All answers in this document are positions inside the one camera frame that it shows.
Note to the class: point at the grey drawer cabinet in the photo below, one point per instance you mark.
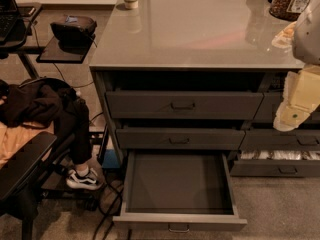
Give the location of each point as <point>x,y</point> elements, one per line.
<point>194,45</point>

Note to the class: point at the white and black sneaker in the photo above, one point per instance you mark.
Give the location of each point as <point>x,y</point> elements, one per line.
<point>88,182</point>

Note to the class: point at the person's black trousers leg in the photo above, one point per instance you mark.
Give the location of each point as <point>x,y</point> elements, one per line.
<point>33,107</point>

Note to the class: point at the drawer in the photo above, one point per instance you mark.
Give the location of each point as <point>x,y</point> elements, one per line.
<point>240,167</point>
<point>183,104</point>
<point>180,192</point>
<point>269,139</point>
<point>269,105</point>
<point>179,138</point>

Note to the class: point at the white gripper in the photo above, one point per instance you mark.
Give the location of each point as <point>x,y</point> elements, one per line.
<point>308,37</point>

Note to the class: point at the black laptop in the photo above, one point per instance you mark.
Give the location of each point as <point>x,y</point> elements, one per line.
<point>9,15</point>

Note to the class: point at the black VR headset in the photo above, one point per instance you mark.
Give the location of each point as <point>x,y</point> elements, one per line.
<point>74,30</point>

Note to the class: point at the black office chair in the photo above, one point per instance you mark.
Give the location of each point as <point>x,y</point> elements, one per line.
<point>22,178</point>

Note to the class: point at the black side tray table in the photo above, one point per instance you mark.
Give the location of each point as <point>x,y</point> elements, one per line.
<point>65,53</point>

